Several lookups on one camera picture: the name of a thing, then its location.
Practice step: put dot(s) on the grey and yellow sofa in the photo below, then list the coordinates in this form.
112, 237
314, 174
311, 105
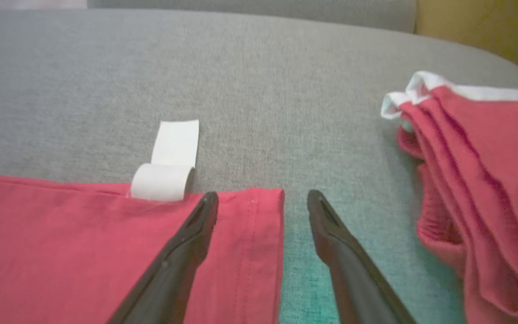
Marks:
241, 67

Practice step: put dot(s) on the red shorts with white trim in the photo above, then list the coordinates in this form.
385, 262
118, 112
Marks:
502, 180

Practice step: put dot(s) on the red garment with white label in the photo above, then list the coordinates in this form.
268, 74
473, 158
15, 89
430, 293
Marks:
61, 247

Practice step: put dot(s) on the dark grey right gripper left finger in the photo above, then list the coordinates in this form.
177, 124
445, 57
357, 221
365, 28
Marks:
178, 270

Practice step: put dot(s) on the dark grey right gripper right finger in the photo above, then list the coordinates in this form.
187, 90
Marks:
353, 279

